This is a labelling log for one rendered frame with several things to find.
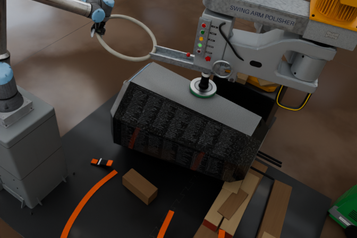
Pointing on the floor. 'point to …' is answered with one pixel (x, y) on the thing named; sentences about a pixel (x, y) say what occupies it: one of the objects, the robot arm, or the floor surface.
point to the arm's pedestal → (32, 154)
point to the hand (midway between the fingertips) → (95, 36)
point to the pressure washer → (346, 212)
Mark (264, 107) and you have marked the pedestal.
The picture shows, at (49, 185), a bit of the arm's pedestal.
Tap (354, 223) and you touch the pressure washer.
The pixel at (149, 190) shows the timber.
